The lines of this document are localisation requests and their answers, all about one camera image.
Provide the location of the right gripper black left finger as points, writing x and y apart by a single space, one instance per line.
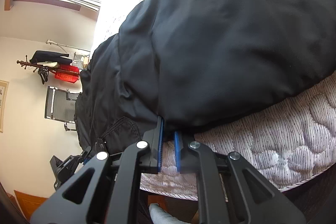
106 189

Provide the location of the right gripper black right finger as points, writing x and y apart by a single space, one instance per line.
230 189

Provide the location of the black pants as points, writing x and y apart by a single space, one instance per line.
199 64

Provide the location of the black mesh chair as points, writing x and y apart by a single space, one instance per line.
60 106

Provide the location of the grey quilted bedspread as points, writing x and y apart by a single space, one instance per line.
289 142

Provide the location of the red bag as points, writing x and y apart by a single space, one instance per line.
68 73

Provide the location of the wooden coat rack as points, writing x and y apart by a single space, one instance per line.
49 66

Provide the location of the black garment on rack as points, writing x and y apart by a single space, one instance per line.
49 56

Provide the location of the framed wall picture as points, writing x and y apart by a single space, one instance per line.
3 93

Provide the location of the white wire basket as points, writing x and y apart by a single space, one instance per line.
80 60

